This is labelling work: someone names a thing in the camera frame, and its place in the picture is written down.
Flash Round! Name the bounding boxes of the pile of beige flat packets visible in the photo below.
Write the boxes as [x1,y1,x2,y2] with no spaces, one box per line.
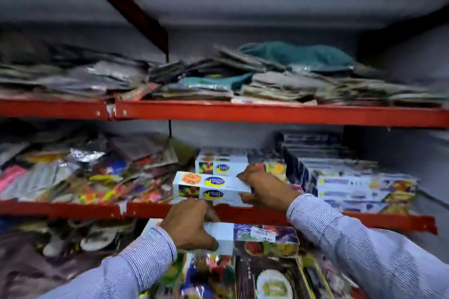
[151,45,449,107]

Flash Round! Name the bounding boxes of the stack of white roll boxes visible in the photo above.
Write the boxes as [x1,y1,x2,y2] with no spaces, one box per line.
[195,147,286,181]

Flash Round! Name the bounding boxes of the white box with fruit print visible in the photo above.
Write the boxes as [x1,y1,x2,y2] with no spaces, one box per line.
[142,218,300,258]

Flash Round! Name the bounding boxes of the person's right forearm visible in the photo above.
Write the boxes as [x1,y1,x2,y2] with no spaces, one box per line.
[286,193,449,299]

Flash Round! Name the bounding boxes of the person's right hand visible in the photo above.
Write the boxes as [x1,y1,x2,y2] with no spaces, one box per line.
[237,164,304,212]

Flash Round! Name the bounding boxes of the pile of grey flat packets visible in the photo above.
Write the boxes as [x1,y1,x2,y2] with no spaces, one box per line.
[0,34,186,100]

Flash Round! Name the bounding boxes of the pile of fruit print packets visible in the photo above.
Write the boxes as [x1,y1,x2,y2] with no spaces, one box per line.
[138,253,369,299]

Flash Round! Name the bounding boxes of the small teal flat packet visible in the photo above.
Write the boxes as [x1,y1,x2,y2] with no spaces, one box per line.
[181,73,254,92]

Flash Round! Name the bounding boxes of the person's left hand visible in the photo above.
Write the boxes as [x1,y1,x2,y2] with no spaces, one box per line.
[161,199,220,252]

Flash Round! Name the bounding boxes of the stack of blue white boxes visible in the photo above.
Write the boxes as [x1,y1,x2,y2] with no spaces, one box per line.
[279,131,419,216]

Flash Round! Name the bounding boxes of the white foil roll box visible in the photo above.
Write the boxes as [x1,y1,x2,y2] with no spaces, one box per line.
[173,171,252,207]

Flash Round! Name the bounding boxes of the pile of dark plastic packets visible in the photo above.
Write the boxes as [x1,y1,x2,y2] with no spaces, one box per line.
[0,217,148,299]

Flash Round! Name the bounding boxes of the pile of colourful shiny packets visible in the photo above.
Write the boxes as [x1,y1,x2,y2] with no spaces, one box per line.
[0,131,197,205]

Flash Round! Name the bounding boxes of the red metal shelving rack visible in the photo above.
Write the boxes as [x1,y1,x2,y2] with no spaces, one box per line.
[0,0,449,236]

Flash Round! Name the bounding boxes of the person's left forearm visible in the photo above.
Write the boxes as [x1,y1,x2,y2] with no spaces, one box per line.
[37,227,178,299]

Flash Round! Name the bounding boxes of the teal cloth packet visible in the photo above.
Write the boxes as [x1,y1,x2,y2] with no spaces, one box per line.
[239,41,358,72]

